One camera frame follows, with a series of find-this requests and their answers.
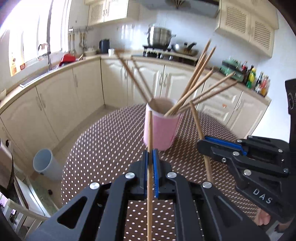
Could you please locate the dark electric kettle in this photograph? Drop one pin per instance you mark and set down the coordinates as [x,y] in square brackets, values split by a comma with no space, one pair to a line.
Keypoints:
[104,46]

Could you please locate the window with frame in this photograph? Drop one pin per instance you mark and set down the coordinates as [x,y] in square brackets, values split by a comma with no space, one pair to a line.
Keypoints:
[36,28]

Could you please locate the grey cylindrical bin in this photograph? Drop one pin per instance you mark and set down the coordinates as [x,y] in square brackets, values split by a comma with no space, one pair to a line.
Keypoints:
[46,164]

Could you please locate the steel wok with lid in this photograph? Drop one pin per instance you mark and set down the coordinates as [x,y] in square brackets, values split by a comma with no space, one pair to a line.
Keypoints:
[186,49]

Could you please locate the chrome sink faucet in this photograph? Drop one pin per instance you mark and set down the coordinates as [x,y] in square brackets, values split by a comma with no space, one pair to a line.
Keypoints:
[47,54]

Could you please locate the brown polka dot tablecloth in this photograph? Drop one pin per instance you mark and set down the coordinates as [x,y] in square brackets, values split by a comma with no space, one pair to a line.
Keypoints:
[109,146]

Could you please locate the range hood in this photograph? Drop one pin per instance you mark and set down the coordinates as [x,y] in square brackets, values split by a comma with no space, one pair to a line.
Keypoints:
[206,8]

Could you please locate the red cap bottle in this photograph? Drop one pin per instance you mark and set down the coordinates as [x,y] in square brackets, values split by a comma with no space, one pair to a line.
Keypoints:
[244,67]

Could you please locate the steel kitchen sink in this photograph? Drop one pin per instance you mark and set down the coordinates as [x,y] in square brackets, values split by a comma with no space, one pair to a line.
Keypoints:
[35,76]

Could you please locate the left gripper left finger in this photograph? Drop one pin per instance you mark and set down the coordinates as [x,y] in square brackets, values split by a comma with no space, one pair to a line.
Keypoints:
[99,211]

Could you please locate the green electric cooker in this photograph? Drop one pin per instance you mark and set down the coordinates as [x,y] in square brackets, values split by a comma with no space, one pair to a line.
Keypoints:
[229,66]

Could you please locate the orange sauce bottle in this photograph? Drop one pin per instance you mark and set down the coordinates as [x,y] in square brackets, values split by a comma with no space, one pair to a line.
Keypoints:
[264,87]

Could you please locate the stainless steel steamer pot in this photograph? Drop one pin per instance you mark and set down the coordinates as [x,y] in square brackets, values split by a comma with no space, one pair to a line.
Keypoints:
[158,37]

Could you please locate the lower kitchen cabinets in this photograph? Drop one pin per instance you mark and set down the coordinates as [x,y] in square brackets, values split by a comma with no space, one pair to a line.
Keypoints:
[43,112]

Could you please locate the red colander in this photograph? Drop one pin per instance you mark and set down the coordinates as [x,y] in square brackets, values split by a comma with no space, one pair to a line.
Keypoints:
[67,58]

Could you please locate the kitchen cabinets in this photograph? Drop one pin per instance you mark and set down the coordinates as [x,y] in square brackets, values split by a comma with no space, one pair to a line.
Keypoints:
[43,112]
[240,27]

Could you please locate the upper kitchen cabinets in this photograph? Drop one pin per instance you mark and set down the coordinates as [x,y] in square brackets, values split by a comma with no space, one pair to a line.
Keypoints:
[240,27]

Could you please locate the green yellow bottle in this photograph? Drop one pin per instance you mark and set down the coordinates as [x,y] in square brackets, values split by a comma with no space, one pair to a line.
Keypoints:
[251,78]

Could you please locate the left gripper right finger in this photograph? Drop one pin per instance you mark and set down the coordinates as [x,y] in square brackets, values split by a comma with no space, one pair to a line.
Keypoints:
[202,212]

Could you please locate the wall utensil rack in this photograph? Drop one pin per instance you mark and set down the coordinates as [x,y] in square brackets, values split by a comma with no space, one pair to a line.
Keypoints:
[80,29]

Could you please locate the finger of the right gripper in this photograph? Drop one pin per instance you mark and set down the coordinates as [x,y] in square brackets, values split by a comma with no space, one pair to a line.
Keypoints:
[219,149]

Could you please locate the wooden chopstick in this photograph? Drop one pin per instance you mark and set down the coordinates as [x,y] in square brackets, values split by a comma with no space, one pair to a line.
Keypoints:
[203,65]
[200,61]
[149,178]
[142,77]
[188,94]
[142,93]
[204,98]
[213,86]
[199,145]

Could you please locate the black gas stove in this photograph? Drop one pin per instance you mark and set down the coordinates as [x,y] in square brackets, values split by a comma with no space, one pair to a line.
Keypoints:
[167,54]

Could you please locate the person right hand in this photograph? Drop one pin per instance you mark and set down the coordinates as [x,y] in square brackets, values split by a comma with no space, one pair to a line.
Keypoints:
[262,217]

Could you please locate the white mug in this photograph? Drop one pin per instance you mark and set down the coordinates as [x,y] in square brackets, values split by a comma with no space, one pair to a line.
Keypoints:
[111,52]

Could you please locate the pink cylindrical utensil cup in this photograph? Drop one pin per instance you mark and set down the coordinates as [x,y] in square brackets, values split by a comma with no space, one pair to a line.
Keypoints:
[164,128]

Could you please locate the dark soy sauce bottle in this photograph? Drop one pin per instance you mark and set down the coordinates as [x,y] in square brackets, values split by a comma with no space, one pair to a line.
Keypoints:
[258,82]

